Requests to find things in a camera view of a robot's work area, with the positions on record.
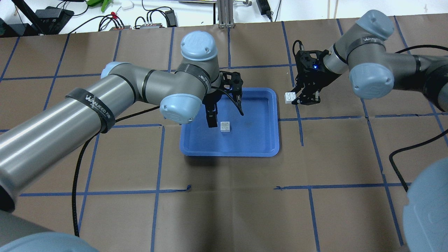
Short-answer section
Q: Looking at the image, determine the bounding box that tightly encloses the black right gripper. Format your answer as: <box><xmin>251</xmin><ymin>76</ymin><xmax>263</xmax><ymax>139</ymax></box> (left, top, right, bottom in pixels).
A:
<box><xmin>289</xmin><ymin>50</ymin><xmax>331</xmax><ymax>106</ymax></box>

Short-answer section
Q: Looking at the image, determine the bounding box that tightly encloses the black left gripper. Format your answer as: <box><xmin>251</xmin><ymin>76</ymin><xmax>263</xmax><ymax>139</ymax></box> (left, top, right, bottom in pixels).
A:
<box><xmin>203</xmin><ymin>71</ymin><xmax>244</xmax><ymax>128</ymax></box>

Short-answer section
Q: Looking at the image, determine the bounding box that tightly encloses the white block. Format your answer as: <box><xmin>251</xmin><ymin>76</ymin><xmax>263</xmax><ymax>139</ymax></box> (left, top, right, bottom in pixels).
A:
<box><xmin>220</xmin><ymin>121</ymin><xmax>231</xmax><ymax>133</ymax></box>
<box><xmin>284</xmin><ymin>92</ymin><xmax>296</xmax><ymax>104</ymax></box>

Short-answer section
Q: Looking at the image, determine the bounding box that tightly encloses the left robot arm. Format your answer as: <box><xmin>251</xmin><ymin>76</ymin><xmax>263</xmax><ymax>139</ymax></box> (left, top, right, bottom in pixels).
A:
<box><xmin>0</xmin><ymin>31</ymin><xmax>243</xmax><ymax>252</ymax></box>

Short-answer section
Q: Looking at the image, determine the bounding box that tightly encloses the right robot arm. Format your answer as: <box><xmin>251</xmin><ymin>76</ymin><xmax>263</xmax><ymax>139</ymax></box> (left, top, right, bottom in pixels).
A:
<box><xmin>196</xmin><ymin>73</ymin><xmax>447</xmax><ymax>252</ymax></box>

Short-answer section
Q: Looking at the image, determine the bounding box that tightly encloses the blue plastic tray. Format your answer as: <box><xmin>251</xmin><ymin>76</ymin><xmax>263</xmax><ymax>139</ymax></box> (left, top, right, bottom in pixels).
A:
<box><xmin>180</xmin><ymin>88</ymin><xmax>280</xmax><ymax>157</ymax></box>

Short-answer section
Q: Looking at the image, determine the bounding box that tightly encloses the black power adapter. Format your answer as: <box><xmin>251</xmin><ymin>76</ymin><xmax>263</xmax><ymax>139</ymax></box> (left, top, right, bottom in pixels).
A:
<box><xmin>256</xmin><ymin>0</ymin><xmax>272</xmax><ymax>20</ymax></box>

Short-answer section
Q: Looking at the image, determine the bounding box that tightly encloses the brown paper table cover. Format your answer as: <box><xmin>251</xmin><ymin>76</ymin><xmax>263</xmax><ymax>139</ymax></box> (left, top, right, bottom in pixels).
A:
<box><xmin>0</xmin><ymin>13</ymin><xmax>448</xmax><ymax>252</ymax></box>

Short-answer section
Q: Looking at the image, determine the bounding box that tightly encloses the green clamp tool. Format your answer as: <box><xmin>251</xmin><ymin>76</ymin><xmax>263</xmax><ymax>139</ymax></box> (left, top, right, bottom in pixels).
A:
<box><xmin>86</xmin><ymin>0</ymin><xmax>114</xmax><ymax>13</ymax></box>

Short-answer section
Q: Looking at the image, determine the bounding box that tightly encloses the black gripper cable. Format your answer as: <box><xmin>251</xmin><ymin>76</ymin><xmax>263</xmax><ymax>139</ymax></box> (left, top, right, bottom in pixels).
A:
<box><xmin>291</xmin><ymin>39</ymin><xmax>304</xmax><ymax>88</ymax></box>

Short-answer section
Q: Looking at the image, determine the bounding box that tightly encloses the aluminium frame post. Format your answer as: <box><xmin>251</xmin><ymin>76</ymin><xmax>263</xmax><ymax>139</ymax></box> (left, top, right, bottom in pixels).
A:
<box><xmin>217</xmin><ymin>0</ymin><xmax>235</xmax><ymax>29</ymax></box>

